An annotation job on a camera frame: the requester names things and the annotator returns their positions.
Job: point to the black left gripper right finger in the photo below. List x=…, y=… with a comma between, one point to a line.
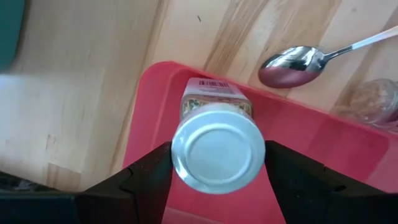
x=311, y=193

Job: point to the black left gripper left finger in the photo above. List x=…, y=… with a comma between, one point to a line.
x=136, y=193

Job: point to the white-lidded seasoning jar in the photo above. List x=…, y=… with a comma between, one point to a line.
x=217, y=149

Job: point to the pink plastic bin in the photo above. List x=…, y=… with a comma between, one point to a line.
x=311, y=140

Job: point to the small clear glass jar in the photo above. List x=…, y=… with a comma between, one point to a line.
x=373, y=102

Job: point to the teal plastic bin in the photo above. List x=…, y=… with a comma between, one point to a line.
x=11, y=31

